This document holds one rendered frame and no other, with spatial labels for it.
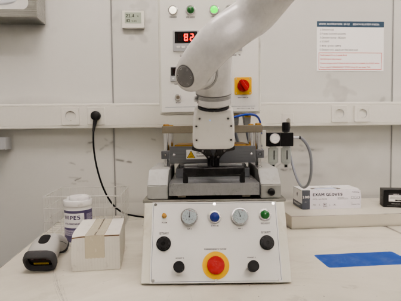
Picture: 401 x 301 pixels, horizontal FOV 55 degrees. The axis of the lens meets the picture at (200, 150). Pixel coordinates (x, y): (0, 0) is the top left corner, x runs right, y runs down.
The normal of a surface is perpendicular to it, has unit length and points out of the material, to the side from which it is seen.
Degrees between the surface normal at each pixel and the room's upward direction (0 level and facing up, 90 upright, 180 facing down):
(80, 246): 89
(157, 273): 65
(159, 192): 90
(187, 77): 110
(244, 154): 90
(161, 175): 40
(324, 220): 90
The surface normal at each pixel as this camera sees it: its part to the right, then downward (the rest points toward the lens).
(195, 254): 0.00, -0.37
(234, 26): 0.03, -0.15
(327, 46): 0.07, 0.05
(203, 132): 0.00, 0.39
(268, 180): -0.01, -0.73
